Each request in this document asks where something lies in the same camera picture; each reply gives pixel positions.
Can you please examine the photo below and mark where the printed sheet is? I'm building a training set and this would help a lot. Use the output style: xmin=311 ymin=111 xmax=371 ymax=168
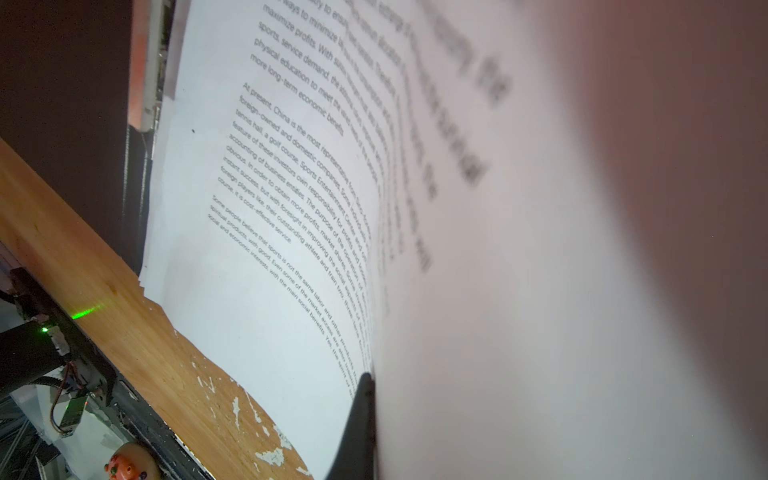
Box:
xmin=375 ymin=1 xmax=767 ymax=479
xmin=143 ymin=1 xmax=411 ymax=478

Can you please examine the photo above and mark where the red donut toy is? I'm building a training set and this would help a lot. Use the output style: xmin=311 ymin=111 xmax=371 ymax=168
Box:
xmin=104 ymin=443 xmax=162 ymax=480

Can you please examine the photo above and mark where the small circuit board with wires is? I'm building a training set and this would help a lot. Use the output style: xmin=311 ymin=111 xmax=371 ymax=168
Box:
xmin=49 ymin=362 xmax=89 ymax=437

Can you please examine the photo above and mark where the blue folder black inside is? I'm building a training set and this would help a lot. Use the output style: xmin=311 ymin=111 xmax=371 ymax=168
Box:
xmin=1 ymin=1 xmax=175 ymax=271

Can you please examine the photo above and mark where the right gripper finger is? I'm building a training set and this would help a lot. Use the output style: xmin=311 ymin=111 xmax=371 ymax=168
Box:
xmin=326 ymin=372 xmax=377 ymax=480

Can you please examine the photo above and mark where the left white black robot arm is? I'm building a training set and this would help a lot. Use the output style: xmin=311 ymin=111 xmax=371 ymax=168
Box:
xmin=0 ymin=322 xmax=64 ymax=399

